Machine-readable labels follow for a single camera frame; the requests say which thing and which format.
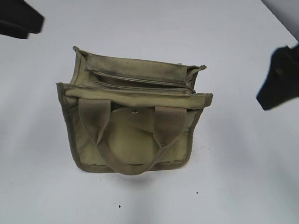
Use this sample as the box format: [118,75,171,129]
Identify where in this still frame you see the yellow canvas bag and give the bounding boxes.
[57,46,213,175]

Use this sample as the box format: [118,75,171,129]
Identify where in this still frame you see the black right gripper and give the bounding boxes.
[256,45,299,111]

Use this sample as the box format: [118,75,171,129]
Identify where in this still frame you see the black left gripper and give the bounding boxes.
[0,0,44,39]

